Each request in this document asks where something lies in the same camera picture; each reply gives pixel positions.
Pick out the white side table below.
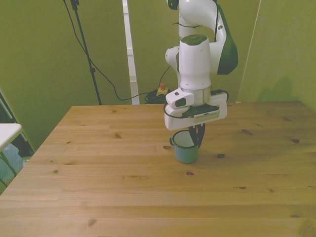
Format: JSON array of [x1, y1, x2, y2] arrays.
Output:
[[0, 123, 23, 152]]

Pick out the black tripod stand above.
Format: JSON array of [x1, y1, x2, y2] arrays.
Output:
[[63, 0, 103, 106]]

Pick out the yellow emergency stop button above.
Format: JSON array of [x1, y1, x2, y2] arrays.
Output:
[[156, 83, 169, 96]]

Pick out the black coiled cable bundle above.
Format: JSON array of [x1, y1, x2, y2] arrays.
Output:
[[144, 89, 169, 105]]

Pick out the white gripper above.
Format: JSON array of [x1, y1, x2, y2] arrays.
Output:
[[163, 92, 228, 149]]

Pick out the long black floor cable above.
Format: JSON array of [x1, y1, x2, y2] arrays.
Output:
[[63, 0, 171, 101]]

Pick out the white vertical post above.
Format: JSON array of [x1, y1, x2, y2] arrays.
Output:
[[122, 0, 140, 105]]

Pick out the blue enamel mug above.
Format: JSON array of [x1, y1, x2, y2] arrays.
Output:
[[169, 130, 199, 164]]

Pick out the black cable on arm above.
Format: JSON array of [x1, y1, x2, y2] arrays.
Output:
[[171, 0, 224, 42]]

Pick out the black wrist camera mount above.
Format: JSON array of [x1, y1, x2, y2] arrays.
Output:
[[182, 104, 221, 123]]

